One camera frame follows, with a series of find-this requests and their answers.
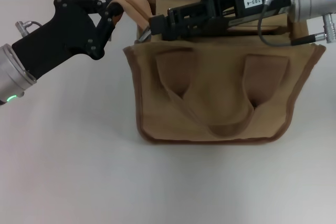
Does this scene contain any khaki canvas food bag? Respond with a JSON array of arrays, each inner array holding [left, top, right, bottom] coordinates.
[[108, 0, 327, 146]]

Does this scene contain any silver zipper pull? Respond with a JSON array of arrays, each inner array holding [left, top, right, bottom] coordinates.
[[135, 26, 152, 44]]

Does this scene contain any grey right gripper cable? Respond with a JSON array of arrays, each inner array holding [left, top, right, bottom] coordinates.
[[257, 0, 336, 47]]

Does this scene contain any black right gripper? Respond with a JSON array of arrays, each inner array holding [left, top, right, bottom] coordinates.
[[149, 0, 292, 41]]

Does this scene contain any left gripper cable connector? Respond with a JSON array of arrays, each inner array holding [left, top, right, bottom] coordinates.
[[14, 19, 43, 37]]

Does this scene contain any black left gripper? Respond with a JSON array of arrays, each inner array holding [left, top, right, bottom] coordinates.
[[12, 0, 124, 79]]

